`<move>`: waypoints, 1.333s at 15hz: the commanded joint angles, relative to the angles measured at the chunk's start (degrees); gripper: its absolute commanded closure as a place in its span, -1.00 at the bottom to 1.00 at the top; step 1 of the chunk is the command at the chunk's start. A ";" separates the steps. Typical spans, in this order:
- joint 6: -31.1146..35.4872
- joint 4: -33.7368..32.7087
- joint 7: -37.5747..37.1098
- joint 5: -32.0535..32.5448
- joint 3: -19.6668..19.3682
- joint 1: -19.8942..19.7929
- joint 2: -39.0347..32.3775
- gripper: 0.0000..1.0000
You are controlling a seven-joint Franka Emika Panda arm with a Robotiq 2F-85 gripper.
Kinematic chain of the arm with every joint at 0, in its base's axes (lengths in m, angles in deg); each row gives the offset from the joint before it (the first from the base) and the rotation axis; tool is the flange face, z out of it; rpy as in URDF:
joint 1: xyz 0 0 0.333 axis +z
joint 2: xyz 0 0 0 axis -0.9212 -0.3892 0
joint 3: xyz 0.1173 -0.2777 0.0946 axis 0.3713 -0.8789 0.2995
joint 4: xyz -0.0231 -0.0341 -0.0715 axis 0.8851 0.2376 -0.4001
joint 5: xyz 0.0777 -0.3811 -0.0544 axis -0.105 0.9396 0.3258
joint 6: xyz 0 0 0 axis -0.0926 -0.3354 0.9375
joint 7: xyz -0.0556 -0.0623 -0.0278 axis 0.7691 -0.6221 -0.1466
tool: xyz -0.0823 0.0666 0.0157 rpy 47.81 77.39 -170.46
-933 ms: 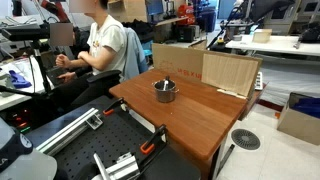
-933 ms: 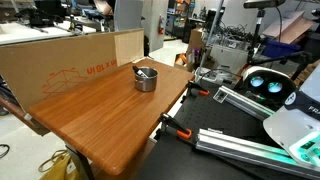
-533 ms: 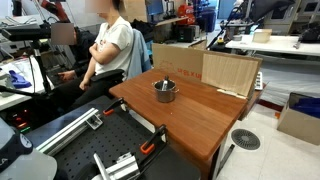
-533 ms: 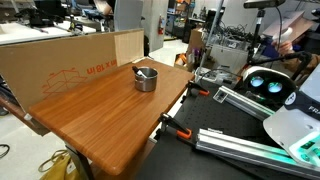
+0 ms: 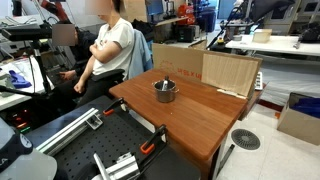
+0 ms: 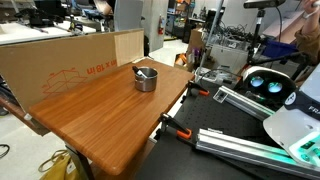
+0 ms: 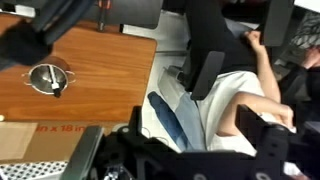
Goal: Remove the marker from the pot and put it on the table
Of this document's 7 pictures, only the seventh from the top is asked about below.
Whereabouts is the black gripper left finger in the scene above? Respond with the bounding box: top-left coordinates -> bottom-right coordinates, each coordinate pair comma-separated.
0,0 -> 94,71

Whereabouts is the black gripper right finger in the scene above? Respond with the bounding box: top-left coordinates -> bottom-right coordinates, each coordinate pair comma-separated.
236,105 -> 320,180

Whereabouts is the white marker with black cap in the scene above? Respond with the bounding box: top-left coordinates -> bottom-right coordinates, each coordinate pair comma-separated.
48,65 -> 61,98

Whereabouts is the small steel pot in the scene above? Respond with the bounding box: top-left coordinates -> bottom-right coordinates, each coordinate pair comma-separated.
21,63 -> 76,96

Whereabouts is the seated person in white shirt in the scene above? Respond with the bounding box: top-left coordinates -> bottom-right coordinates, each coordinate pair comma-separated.
147,31 -> 295,157

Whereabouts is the brown cardboard box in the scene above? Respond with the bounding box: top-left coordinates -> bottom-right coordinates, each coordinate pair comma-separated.
0,121 -> 118,164

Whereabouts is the black office chair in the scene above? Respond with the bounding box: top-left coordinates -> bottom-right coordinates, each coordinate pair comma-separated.
182,0 -> 294,100

